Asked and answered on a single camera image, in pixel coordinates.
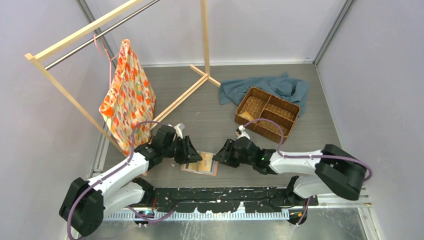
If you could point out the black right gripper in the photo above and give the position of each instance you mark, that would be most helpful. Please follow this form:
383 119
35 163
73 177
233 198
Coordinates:
223 157

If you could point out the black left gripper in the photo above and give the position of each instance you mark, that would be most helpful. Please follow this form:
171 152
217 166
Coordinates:
189 154

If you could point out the orange credit card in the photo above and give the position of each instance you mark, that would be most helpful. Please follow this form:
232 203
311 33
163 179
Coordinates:
247 116

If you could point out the yellow credit card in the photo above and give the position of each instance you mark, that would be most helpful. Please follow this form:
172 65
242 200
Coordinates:
206 165

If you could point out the woven wicker divided basket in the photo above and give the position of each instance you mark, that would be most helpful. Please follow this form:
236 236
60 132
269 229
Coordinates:
277 116

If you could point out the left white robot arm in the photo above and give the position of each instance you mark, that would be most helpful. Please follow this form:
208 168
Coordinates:
88 202

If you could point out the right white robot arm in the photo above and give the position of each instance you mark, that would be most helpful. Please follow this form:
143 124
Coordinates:
323 171

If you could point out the orange floral hanging garment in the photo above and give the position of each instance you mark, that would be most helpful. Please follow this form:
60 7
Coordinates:
130 99

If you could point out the blue-grey crumpled cloth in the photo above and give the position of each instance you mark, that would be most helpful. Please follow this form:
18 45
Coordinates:
288 88

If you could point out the pink clothes hanger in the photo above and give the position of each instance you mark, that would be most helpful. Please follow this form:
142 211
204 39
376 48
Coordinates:
109 57

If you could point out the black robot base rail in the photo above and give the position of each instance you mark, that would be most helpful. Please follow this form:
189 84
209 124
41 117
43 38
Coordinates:
220 199

